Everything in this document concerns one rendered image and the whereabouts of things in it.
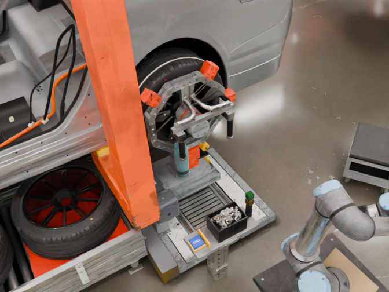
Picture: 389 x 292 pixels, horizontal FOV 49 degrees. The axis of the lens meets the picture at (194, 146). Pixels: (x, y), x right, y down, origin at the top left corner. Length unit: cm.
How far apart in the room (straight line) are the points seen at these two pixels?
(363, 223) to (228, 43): 148
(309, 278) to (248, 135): 183
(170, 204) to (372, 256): 140
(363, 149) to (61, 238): 217
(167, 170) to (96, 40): 170
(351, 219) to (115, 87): 109
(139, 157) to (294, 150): 188
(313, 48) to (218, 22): 253
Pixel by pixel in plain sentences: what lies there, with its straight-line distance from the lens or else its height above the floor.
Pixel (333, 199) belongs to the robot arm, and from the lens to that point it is 178.
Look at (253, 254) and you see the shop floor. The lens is 302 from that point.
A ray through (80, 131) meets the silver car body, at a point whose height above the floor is 92.
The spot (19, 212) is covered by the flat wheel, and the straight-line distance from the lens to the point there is 286.
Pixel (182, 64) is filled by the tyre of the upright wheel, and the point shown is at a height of 118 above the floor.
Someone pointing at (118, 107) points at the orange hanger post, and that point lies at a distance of 189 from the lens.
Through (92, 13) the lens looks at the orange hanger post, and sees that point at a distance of 166.
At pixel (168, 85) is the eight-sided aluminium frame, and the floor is 112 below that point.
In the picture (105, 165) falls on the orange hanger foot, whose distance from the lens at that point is 268.
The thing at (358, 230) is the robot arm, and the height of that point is 116.
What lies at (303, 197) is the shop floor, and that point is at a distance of 336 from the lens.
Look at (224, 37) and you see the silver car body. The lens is 273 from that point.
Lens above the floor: 255
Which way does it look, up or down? 44 degrees down
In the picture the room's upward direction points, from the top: 4 degrees counter-clockwise
